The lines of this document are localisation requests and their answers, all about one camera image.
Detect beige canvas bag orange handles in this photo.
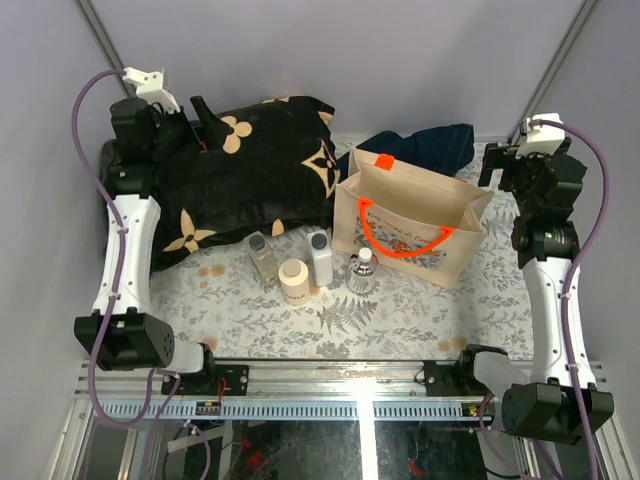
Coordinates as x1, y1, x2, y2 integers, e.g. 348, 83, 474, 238
332, 148, 493, 289

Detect white rectangular lotion bottle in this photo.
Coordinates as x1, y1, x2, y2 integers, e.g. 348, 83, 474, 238
307, 230, 333, 287

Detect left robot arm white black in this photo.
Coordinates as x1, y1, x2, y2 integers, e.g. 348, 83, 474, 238
74, 98, 221, 395

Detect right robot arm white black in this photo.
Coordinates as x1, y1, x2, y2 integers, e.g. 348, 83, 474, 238
455, 141, 614, 445

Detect dark blue denim garment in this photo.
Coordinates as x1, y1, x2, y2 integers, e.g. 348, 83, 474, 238
357, 123, 475, 177

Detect black floral pattern pillow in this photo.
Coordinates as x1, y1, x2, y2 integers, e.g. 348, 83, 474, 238
151, 96, 341, 271

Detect clear square bottle grey cap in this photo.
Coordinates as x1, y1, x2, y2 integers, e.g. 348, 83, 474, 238
245, 232, 278, 284

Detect clear round bottle white cap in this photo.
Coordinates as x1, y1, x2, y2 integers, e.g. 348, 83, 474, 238
346, 247, 378, 295

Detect beige round bottle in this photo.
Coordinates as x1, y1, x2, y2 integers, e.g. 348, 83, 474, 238
278, 259, 310, 306

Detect floral patterned tablecloth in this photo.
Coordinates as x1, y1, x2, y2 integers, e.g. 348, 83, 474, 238
150, 192, 533, 360

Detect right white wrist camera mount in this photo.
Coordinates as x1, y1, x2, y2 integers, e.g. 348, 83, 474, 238
515, 113, 565, 158

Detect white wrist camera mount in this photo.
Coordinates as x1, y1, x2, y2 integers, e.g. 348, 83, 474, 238
123, 67, 181, 114
515, 113, 565, 158

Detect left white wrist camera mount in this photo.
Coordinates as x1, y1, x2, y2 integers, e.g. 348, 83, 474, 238
123, 67, 181, 114

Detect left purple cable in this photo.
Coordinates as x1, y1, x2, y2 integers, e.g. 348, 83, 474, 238
72, 69, 214, 480

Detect purple cable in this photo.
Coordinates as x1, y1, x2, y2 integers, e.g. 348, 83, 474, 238
72, 69, 214, 480
477, 119, 614, 480

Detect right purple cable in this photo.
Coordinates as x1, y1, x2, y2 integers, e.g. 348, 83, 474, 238
477, 119, 614, 480

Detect aluminium mounting rail frame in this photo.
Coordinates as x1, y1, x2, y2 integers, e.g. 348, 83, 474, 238
46, 358, 639, 479

